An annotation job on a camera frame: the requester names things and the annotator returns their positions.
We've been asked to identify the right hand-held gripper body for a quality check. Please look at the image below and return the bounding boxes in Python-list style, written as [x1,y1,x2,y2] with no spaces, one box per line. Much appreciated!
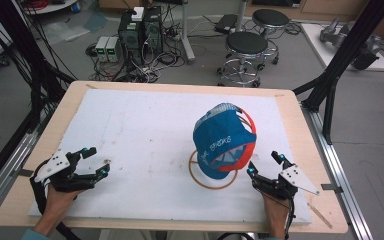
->
[250,163,321,202]

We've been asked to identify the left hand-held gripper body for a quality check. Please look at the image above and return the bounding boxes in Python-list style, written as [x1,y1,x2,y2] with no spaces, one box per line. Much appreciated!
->
[33,148,98,194]

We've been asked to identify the blue and orange cap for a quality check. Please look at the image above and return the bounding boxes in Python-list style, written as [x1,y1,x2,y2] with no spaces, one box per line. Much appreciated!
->
[192,102,258,180]

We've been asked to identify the person's left hand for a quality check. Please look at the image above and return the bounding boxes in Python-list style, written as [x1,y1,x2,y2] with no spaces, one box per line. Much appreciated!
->
[39,184,85,225]

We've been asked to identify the person's right hand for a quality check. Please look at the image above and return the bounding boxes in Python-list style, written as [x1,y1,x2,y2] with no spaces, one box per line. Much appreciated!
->
[261,191,292,229]

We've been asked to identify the thin wooden stick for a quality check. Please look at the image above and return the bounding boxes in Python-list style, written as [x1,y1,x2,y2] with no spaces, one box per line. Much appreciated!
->
[307,202,334,230]

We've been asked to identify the white foam mat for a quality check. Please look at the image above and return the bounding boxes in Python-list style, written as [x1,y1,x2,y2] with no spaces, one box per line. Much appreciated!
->
[28,88,313,225]

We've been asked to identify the light grey power supply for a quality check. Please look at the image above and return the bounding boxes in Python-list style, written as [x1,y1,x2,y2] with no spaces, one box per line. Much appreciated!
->
[94,35,110,63]
[106,35,122,63]

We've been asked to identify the black round stool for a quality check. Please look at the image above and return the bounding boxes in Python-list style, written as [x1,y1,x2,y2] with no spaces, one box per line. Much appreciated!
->
[251,8,291,65]
[217,31,270,89]

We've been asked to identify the white floor board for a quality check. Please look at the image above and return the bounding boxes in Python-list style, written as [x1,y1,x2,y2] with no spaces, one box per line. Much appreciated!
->
[301,22,384,72]

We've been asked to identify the black computer tower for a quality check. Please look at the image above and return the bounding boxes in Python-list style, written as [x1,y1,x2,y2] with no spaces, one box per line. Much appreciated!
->
[143,5,164,56]
[118,11,145,66]

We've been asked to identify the flat black device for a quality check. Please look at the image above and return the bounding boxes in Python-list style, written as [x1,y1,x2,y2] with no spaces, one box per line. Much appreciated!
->
[214,13,238,34]

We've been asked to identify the small white box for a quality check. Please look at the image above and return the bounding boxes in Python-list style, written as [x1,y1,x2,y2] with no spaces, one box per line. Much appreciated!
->
[131,6,145,23]

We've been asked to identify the grey standing desk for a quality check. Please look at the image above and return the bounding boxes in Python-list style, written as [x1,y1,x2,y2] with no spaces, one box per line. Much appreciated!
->
[178,0,249,65]

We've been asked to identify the round white table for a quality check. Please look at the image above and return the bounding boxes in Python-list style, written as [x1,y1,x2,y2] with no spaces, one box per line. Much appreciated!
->
[21,0,82,15]

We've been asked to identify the light wooden cabinets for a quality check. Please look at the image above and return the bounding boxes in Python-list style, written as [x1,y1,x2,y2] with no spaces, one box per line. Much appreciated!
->
[299,0,384,40]

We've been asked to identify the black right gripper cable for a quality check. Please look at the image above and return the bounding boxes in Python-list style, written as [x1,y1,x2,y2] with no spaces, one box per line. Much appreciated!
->
[215,194,297,240]

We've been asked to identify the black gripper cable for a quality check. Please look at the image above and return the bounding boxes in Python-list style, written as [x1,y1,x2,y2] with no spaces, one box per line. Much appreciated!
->
[29,159,83,240]
[215,194,297,240]

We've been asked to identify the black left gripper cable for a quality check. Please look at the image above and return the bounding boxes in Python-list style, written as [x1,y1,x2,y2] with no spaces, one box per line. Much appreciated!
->
[29,159,83,240]

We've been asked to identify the aluminium table rail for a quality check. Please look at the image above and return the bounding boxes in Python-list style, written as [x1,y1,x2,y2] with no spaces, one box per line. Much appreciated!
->
[0,129,40,219]
[300,102,375,240]

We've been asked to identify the tangle of floor cables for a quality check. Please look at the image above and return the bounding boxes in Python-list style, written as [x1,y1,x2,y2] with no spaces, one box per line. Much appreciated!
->
[85,42,188,84]

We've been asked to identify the black left frame strut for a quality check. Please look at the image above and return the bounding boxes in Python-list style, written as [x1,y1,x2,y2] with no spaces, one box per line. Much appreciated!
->
[0,0,78,134]

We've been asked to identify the black frame strut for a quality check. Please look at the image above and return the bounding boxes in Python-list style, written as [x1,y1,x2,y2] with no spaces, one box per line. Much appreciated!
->
[292,0,384,145]
[0,0,78,134]

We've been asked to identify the black right frame strut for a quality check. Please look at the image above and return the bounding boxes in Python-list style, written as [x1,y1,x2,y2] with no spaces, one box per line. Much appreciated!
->
[292,0,384,145]

